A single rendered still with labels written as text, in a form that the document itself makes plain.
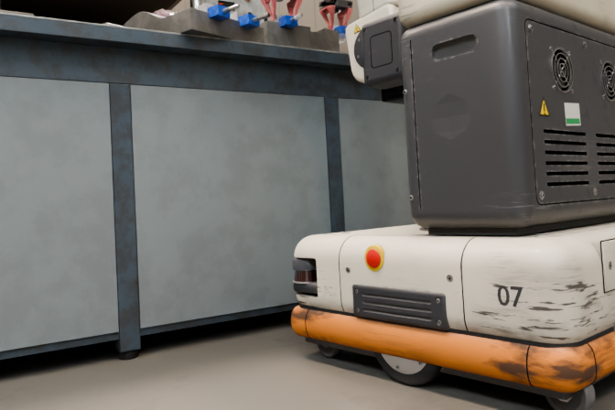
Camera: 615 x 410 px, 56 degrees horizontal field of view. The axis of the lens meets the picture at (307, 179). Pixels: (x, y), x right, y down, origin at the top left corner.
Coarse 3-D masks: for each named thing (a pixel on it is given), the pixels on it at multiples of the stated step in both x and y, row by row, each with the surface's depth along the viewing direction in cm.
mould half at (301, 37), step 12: (264, 24) 169; (276, 24) 170; (264, 36) 169; (276, 36) 170; (288, 36) 172; (300, 36) 175; (312, 36) 177; (324, 36) 179; (336, 36) 182; (312, 48) 177; (324, 48) 179; (336, 48) 182
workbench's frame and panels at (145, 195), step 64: (0, 64) 128; (64, 64) 136; (128, 64) 144; (192, 64) 153; (256, 64) 163; (320, 64) 172; (0, 128) 128; (64, 128) 135; (128, 128) 143; (192, 128) 152; (256, 128) 162; (320, 128) 174; (384, 128) 188; (0, 192) 127; (64, 192) 134; (128, 192) 142; (192, 192) 151; (256, 192) 161; (320, 192) 173; (384, 192) 186; (0, 256) 126; (64, 256) 133; (128, 256) 141; (192, 256) 150; (256, 256) 160; (0, 320) 125; (64, 320) 132; (128, 320) 140; (192, 320) 150
